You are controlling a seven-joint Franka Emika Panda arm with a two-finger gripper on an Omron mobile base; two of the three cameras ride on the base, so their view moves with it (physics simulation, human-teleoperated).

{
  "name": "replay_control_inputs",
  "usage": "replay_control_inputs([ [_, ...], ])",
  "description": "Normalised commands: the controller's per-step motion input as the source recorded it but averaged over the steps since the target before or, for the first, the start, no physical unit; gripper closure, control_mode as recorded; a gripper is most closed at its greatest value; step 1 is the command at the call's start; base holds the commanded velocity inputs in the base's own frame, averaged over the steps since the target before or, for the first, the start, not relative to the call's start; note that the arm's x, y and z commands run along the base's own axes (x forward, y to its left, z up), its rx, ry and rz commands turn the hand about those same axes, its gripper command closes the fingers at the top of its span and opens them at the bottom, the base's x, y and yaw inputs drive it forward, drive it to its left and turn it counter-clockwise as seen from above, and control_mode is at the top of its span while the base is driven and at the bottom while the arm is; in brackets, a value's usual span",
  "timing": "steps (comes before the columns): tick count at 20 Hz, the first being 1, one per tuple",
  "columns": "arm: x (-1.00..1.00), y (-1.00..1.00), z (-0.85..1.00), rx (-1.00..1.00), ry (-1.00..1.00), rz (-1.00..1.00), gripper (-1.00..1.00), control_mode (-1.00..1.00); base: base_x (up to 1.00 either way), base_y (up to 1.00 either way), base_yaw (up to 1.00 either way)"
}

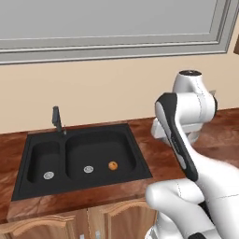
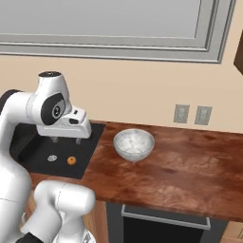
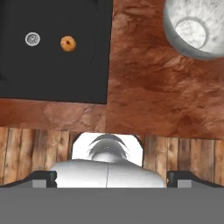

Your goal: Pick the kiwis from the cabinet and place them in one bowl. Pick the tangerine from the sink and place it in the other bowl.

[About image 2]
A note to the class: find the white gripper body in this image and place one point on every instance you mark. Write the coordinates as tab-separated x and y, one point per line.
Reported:
65	130

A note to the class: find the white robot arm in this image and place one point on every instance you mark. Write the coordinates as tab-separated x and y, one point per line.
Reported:
19	177

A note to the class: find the orange tangerine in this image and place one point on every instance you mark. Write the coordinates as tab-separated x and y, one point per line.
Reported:
71	160

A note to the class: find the white glass bowl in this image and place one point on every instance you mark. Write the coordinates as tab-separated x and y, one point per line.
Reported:
134	144

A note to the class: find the light wood cabinet front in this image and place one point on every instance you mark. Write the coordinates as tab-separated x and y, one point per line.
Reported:
232	232

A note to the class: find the grey framed window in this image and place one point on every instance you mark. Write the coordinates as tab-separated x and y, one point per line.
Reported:
114	25

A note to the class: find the grey wall socket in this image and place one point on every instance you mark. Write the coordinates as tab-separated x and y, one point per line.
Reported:
181	113

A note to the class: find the grey wall switch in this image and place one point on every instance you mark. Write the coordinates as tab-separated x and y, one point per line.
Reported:
203	115

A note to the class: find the brown wall cabinet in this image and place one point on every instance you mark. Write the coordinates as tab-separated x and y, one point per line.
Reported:
239	55

